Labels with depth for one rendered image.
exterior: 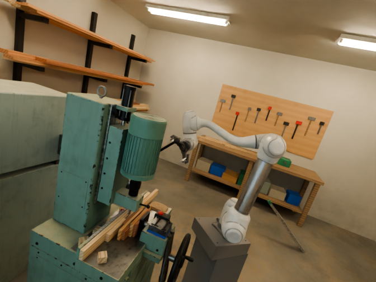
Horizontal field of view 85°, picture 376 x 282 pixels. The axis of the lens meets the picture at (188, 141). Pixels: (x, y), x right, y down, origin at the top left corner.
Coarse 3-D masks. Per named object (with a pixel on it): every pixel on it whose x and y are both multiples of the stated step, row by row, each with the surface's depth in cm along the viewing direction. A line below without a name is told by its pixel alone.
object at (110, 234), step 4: (152, 192) 143; (156, 192) 146; (148, 196) 137; (152, 196) 141; (144, 200) 131; (148, 200) 135; (140, 208) 126; (120, 220) 108; (124, 220) 109; (116, 224) 105; (120, 224) 105; (112, 228) 101; (116, 228) 102; (108, 232) 98; (112, 232) 99; (116, 232) 103; (108, 236) 97; (112, 236) 100; (108, 240) 97
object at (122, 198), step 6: (120, 192) 110; (126, 192) 111; (114, 198) 110; (120, 198) 109; (126, 198) 108; (132, 198) 107; (138, 198) 109; (120, 204) 110; (126, 204) 108; (132, 204) 107; (138, 204) 109; (132, 210) 108
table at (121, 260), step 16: (144, 208) 130; (112, 240) 100; (128, 240) 102; (96, 256) 89; (112, 256) 91; (128, 256) 93; (144, 256) 102; (160, 256) 101; (96, 272) 84; (112, 272) 84; (128, 272) 90
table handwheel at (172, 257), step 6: (186, 234) 110; (186, 240) 105; (180, 246) 101; (186, 246) 120; (180, 252) 99; (168, 258) 109; (174, 258) 108; (180, 258) 98; (174, 264) 96; (180, 264) 106; (174, 270) 95; (168, 276) 96; (174, 276) 96
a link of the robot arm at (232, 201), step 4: (228, 200) 158; (232, 200) 155; (236, 200) 156; (224, 204) 161; (228, 204) 155; (232, 204) 153; (224, 208) 156; (228, 208) 152; (224, 212) 152; (220, 216) 161; (220, 220) 159
